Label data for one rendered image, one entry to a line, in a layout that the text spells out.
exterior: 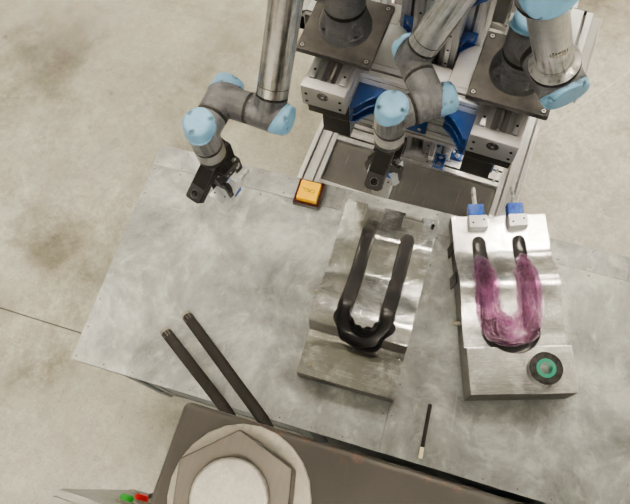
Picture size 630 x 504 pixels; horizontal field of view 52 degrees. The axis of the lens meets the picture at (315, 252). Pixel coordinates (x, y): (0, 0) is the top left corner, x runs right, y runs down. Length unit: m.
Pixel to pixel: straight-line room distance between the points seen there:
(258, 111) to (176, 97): 1.69
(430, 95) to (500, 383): 0.72
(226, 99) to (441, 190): 1.27
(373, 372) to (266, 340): 0.31
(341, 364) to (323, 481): 1.19
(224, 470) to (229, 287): 1.39
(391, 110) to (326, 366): 0.68
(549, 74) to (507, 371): 0.71
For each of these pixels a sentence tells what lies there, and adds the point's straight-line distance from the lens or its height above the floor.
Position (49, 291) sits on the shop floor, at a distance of 2.96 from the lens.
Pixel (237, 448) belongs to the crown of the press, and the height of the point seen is 2.04.
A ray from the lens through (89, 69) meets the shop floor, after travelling 3.42.
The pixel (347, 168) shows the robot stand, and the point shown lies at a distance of 2.64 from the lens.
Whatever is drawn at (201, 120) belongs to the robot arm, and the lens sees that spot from 1.51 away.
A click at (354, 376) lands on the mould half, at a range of 1.71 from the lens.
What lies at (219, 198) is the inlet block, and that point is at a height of 0.96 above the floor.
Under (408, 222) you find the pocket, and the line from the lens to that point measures 1.84.
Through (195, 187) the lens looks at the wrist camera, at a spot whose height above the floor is 1.09.
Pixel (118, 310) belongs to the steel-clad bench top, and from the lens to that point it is 1.94.
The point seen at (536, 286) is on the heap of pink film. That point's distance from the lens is 1.77.
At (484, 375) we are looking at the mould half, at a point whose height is 0.91.
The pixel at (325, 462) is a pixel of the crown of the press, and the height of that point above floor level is 2.00.
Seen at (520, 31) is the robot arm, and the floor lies 1.25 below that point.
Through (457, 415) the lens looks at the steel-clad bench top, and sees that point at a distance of 1.78.
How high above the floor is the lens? 2.55
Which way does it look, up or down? 69 degrees down
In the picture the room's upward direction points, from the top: 10 degrees counter-clockwise
